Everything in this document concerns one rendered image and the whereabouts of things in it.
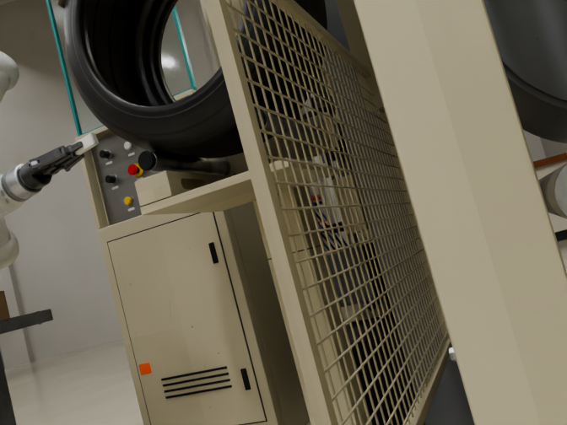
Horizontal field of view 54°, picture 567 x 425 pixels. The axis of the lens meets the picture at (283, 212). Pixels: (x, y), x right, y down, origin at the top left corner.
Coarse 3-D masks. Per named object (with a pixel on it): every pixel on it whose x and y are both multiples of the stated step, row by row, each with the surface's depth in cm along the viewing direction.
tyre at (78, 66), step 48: (96, 0) 137; (144, 0) 149; (96, 48) 140; (144, 48) 152; (240, 48) 109; (288, 48) 111; (96, 96) 123; (144, 96) 150; (192, 96) 113; (144, 144) 123; (192, 144) 119; (240, 144) 128
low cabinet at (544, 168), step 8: (544, 160) 619; (552, 160) 619; (560, 160) 618; (536, 168) 625; (544, 168) 624; (552, 168) 623; (552, 216) 620; (552, 224) 619; (560, 224) 618; (560, 232) 621
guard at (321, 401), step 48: (288, 0) 83; (336, 48) 108; (240, 96) 58; (288, 96) 74; (384, 144) 129; (384, 192) 115; (288, 240) 58; (336, 240) 75; (288, 288) 56; (432, 288) 135; (432, 384) 102
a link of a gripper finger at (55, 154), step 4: (56, 148) 139; (48, 152) 139; (52, 152) 139; (56, 152) 139; (40, 156) 140; (44, 156) 139; (48, 156) 139; (52, 156) 139; (56, 156) 139; (60, 156) 139; (64, 156) 140; (32, 160) 139; (40, 160) 140; (44, 160) 139; (48, 160) 139; (52, 160) 139; (36, 164) 139; (40, 164) 139; (44, 164) 140; (32, 168) 139; (36, 168) 140
